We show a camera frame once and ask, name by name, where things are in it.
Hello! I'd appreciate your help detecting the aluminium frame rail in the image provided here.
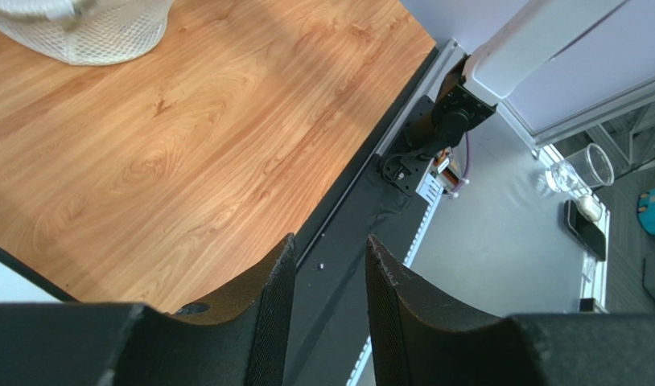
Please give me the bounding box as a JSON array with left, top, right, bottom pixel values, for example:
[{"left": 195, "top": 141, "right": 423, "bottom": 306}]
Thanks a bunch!
[{"left": 284, "top": 40, "right": 607, "bottom": 385}]

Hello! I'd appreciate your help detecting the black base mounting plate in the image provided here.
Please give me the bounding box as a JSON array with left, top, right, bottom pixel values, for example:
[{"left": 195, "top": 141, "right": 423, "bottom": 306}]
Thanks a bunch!
[{"left": 282, "top": 93, "right": 457, "bottom": 386}]

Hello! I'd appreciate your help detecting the clear plastic cup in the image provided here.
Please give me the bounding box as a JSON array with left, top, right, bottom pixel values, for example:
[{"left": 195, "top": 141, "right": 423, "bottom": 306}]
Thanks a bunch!
[{"left": 545, "top": 143, "right": 615, "bottom": 192}]

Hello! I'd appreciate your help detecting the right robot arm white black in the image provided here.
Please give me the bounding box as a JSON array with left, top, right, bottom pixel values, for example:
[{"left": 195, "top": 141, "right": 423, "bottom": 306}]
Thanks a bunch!
[{"left": 403, "top": 1, "right": 623, "bottom": 159}]

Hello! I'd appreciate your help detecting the whiteboard with red writing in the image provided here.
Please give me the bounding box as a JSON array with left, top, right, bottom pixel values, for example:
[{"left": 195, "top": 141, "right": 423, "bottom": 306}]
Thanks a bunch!
[{"left": 0, "top": 248, "right": 76, "bottom": 303}]

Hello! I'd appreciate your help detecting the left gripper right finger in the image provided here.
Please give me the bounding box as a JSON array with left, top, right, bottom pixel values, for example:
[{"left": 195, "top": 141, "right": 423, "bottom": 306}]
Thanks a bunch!
[{"left": 365, "top": 236, "right": 655, "bottom": 385}]

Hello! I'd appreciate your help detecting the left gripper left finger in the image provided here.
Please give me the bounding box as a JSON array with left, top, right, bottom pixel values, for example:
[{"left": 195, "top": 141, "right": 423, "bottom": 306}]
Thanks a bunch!
[{"left": 0, "top": 234, "right": 296, "bottom": 385}]

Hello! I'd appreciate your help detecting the black smartphone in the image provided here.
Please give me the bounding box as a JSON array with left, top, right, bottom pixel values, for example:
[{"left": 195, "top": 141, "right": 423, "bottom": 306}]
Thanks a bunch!
[{"left": 563, "top": 199, "right": 608, "bottom": 261}]

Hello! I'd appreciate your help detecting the black sensor cable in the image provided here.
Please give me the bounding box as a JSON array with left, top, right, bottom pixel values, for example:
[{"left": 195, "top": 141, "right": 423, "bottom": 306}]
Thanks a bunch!
[{"left": 380, "top": 152, "right": 435, "bottom": 186}]

